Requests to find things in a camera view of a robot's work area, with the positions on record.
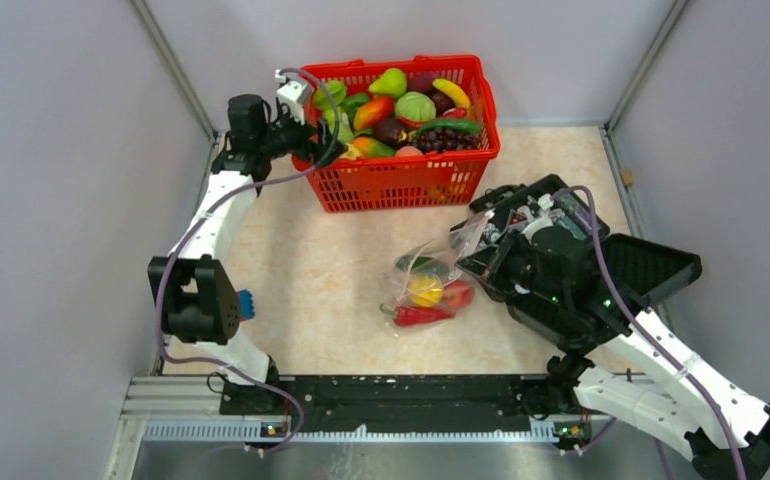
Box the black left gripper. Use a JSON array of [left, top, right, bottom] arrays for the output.
[[258, 102, 347, 169]]

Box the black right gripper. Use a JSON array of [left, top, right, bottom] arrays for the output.
[[455, 227, 566, 305]]

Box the red apple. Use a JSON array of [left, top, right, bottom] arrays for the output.
[[442, 280, 475, 311]]

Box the small dark green cucumber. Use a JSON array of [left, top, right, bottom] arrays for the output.
[[395, 255, 451, 280]]

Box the yellow apple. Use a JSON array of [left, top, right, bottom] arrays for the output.
[[407, 276, 444, 307]]

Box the clear zip top bag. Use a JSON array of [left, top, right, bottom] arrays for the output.
[[379, 213, 494, 337]]

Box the red chili pepper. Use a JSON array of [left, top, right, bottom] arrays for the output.
[[379, 304, 455, 328]]

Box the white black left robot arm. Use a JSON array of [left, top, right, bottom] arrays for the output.
[[147, 93, 345, 414]]

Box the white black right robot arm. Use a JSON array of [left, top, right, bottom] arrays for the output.
[[458, 226, 770, 479]]

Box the green cabbage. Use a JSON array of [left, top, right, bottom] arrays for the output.
[[330, 122, 355, 144]]

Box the black open tool case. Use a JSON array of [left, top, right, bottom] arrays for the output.
[[469, 174, 702, 355]]

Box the orange green mango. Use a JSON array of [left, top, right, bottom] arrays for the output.
[[353, 96, 395, 131]]

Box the green pear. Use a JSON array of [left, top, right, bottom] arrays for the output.
[[368, 68, 408, 99]]

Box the red plastic shopping basket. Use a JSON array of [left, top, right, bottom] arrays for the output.
[[304, 54, 500, 213]]

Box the dark purple grape bunch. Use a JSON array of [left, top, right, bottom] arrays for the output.
[[409, 128, 480, 154]]

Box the yellow banana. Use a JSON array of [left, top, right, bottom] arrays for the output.
[[432, 78, 472, 110]]

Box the red blue toy block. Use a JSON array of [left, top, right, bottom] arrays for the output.
[[237, 289, 255, 322]]

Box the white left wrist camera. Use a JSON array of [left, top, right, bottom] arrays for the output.
[[274, 69, 315, 125]]

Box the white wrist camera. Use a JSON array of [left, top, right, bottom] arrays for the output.
[[518, 203, 554, 241], [274, 69, 315, 125]]

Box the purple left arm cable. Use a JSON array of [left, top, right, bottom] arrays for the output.
[[153, 66, 343, 458]]

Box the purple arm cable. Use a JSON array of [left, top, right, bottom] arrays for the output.
[[550, 185, 749, 480], [153, 66, 343, 458]]

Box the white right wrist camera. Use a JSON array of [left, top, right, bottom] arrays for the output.
[[518, 203, 554, 241]]

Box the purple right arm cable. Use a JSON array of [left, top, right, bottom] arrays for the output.
[[550, 185, 749, 480]]

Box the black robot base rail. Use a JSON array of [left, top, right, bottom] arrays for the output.
[[219, 374, 597, 450]]

